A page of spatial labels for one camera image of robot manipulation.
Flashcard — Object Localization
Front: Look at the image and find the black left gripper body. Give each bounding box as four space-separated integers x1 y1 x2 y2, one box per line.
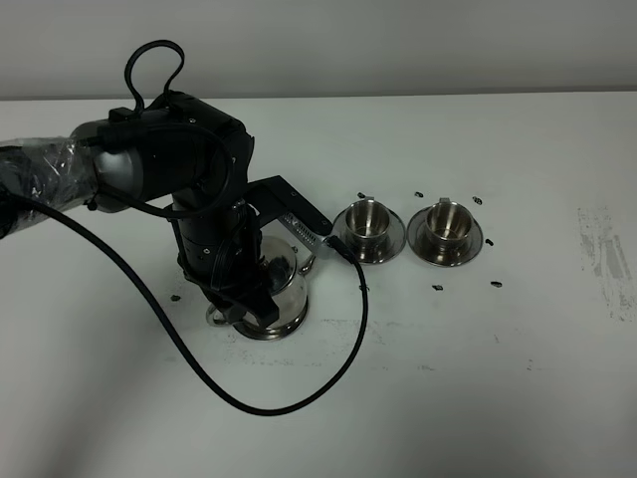
181 249 271 313

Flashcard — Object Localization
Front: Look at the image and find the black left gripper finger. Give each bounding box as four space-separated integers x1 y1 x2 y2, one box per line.
244 293 280 329
216 303 245 325

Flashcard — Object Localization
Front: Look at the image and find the stainless steel teapot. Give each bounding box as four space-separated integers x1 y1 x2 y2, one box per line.
233 235 316 341

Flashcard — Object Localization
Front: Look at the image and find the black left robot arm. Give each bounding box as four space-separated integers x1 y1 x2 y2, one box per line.
1 91 280 327

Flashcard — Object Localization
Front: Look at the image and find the left stainless steel teacup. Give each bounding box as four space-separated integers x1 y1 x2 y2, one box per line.
344 198 390 251

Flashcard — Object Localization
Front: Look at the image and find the stainless steel teacup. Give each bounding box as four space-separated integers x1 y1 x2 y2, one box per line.
344 198 390 251
424 198 474 251

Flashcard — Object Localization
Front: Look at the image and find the left stainless steel saucer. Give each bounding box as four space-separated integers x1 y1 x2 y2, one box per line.
332 210 406 265

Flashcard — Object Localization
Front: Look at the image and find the stainless steel saucer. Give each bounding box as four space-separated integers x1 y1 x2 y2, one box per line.
332 210 406 265
407 205 484 268

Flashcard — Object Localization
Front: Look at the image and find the right stainless steel saucer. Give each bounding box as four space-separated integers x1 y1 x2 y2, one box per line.
407 205 484 268

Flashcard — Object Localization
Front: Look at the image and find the right stainless steel teacup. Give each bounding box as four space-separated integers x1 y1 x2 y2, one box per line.
424 198 474 251

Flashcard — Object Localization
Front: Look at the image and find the black left camera cable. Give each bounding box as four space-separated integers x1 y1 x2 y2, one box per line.
0 41 370 416

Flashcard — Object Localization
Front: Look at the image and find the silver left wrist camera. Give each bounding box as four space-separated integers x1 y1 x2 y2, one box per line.
279 212 332 259

